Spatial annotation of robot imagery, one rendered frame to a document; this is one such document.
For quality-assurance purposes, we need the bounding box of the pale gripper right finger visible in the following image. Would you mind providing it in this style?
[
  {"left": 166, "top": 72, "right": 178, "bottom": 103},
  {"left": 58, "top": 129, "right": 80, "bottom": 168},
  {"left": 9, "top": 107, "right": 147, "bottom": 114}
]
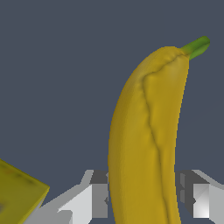
[{"left": 174, "top": 169, "right": 224, "bottom": 224}]

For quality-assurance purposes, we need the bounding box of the yellow banana with green stem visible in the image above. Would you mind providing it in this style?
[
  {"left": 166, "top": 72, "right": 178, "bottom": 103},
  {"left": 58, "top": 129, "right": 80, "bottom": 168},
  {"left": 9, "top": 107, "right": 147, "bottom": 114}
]
[{"left": 108, "top": 35, "right": 211, "bottom": 224}]

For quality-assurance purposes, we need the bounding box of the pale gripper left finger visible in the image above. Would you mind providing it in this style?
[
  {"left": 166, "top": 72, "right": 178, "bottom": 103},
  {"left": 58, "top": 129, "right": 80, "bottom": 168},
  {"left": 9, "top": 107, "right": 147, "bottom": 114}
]
[{"left": 24, "top": 169, "right": 110, "bottom": 224}]

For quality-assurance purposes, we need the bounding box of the yellow box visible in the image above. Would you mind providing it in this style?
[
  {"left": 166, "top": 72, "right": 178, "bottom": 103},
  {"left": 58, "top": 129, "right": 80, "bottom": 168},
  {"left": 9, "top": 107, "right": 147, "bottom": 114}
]
[{"left": 0, "top": 158, "right": 51, "bottom": 224}]

